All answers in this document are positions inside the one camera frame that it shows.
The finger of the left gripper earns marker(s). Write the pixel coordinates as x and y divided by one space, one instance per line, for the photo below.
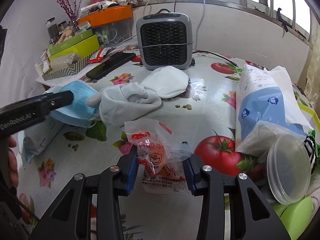
34 108

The blue tissue pack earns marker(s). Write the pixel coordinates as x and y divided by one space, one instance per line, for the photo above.
266 109

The green boxes stack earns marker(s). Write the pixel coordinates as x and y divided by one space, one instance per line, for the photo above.
82 44

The black white striped sock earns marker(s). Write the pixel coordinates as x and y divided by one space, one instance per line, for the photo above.
311 148

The zigzag patterned tray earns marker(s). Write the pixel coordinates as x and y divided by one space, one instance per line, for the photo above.
69 71

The green microfiber cloth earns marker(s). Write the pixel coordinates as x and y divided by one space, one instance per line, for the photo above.
313 132

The orange printed plastic bag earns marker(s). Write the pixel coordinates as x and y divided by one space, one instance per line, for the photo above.
161 156

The grey white sock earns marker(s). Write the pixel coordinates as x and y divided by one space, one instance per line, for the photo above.
121 103

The grey space heater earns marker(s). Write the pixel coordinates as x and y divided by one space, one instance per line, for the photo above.
165 39

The person's left hand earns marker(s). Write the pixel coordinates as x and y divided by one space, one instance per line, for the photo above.
13 171

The yellow-green cardboard box tray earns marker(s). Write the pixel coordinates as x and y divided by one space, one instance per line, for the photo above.
306 108

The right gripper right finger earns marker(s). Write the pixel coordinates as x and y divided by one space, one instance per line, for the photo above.
251 215

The black smartphone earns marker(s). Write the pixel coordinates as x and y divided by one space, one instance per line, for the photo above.
115 61

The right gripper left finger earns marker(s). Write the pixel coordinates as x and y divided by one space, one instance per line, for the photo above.
69 215

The wet wipes pack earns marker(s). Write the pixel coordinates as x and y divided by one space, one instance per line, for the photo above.
34 140

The green cream jar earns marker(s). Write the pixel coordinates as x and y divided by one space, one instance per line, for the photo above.
296 216

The blue face masks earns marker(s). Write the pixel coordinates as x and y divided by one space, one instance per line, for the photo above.
78 113

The clear lidded plastic jar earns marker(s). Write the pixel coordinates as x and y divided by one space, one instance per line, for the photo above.
286 171

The orange lidded storage box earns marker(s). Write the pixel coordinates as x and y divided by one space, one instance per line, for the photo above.
107 15

